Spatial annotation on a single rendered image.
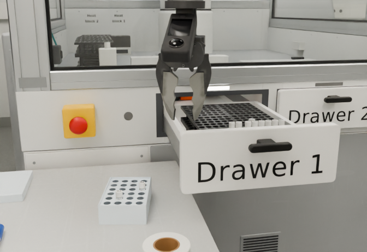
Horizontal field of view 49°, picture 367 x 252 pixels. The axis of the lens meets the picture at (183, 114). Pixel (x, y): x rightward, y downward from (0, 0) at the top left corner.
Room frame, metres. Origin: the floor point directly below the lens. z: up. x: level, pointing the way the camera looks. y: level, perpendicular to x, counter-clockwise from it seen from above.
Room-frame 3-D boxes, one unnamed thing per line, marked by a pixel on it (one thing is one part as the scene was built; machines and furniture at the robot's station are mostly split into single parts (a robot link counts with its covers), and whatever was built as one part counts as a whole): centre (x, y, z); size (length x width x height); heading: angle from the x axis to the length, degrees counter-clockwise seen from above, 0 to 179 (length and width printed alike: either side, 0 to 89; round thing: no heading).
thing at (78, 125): (0.88, 0.24, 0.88); 0.04 x 0.03 x 0.04; 101
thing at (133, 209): (0.70, 0.11, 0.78); 0.12 x 0.08 x 0.04; 0
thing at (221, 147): (0.68, -0.14, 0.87); 0.29 x 0.02 x 0.11; 101
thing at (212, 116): (0.87, -0.10, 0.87); 0.22 x 0.18 x 0.06; 11
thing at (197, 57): (0.75, 0.00, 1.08); 0.09 x 0.08 x 0.12; 175
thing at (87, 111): (0.91, 0.24, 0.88); 0.07 x 0.05 x 0.07; 101
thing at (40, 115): (1.47, -0.03, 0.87); 1.02 x 0.95 x 0.14; 101
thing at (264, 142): (0.65, -0.14, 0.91); 0.07 x 0.04 x 0.01; 101
